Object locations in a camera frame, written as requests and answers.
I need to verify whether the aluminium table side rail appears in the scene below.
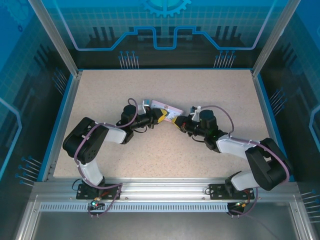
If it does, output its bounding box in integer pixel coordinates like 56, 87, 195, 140
41, 70, 84, 182
250, 69, 296, 181

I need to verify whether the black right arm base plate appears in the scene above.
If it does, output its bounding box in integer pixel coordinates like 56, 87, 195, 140
208, 183, 256, 201

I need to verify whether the slotted grey cable duct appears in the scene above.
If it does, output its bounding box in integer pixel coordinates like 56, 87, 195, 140
39, 202, 238, 214

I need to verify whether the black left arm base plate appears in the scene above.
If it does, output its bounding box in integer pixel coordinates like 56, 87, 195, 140
76, 183, 123, 201

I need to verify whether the aluminium frame post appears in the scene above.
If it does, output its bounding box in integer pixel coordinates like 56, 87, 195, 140
250, 0, 305, 77
27, 0, 84, 77

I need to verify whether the blue printed back panel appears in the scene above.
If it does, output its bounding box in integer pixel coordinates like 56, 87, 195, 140
46, 0, 288, 70

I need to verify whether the blue printed side panel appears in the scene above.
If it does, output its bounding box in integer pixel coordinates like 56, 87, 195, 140
259, 0, 320, 226
0, 0, 76, 240

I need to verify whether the aluminium mounting rail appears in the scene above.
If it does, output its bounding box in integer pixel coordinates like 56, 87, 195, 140
33, 176, 301, 201

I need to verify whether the small connector with green light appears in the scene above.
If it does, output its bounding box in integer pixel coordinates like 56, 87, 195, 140
233, 200, 251, 210
90, 198, 104, 210

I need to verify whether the pale blue cartoon tin box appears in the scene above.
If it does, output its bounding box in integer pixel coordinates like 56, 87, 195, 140
150, 99, 185, 125

